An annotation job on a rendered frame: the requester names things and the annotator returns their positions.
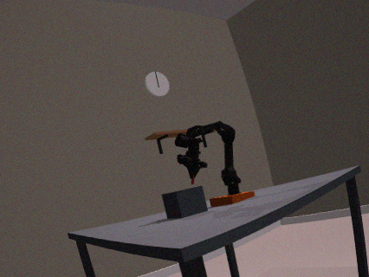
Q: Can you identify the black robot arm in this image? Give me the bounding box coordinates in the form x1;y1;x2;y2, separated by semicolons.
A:
175;121;242;196

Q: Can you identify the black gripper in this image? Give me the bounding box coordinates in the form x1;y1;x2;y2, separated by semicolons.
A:
178;148;208;178

